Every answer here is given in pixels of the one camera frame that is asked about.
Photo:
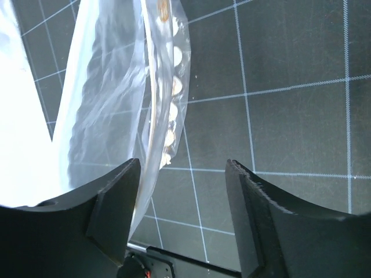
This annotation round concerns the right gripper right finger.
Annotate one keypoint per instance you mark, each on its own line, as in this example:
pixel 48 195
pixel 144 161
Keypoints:
pixel 281 235

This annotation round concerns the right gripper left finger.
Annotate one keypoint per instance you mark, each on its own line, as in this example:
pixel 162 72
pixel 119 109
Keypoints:
pixel 82 233

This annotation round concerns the clear polka dot zip bag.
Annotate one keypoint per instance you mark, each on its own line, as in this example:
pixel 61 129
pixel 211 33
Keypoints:
pixel 125 93

